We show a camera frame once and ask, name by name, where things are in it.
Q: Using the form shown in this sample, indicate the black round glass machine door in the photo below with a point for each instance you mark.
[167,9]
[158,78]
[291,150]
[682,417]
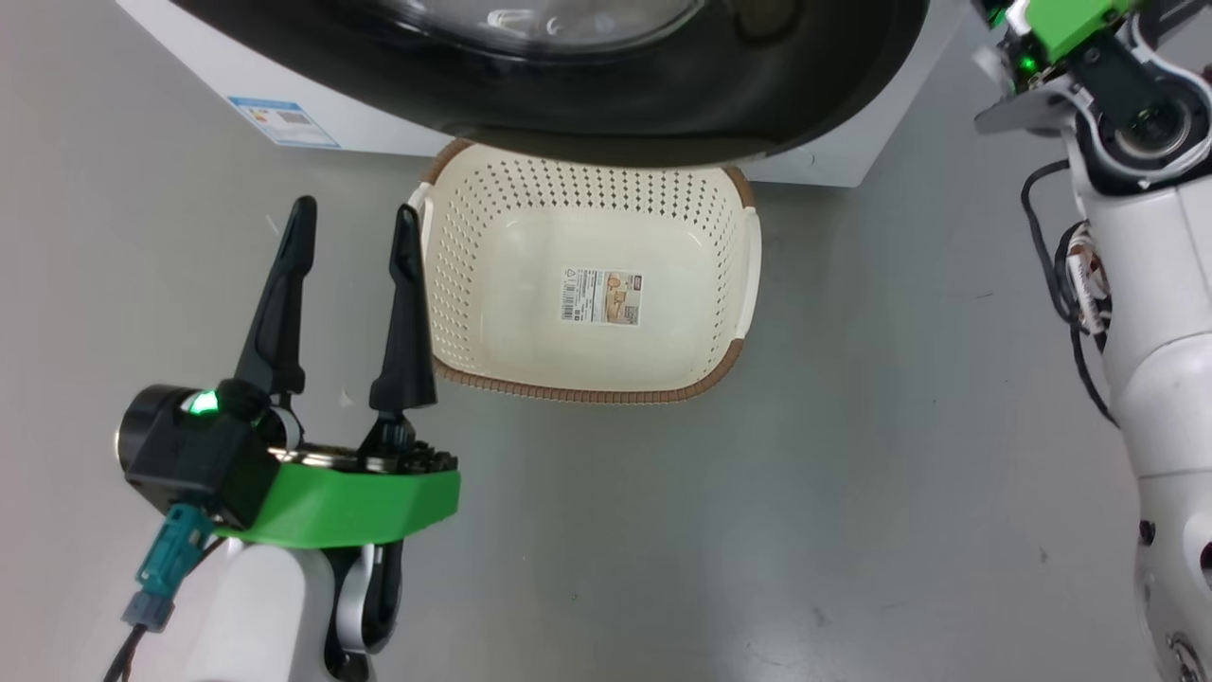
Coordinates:
[663,104]

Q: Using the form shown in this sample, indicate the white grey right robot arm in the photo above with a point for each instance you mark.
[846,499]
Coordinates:
[1165,313]

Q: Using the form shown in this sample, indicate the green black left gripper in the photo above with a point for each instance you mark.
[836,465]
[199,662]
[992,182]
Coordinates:
[360,502]

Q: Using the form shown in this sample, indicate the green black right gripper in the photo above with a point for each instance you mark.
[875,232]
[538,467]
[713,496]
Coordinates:
[1070,24]

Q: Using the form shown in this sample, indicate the paper product label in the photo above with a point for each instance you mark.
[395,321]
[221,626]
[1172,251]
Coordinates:
[602,296]

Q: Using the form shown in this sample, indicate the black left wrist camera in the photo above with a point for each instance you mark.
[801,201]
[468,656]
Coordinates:
[189,455]

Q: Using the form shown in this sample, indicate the white washing machine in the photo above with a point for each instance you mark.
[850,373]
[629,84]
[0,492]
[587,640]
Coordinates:
[398,118]

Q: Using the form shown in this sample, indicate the cream perforated laundry basket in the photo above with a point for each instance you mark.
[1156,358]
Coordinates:
[530,284]

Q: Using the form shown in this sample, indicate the blue energy label sticker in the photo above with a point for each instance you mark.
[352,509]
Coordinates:
[284,121]

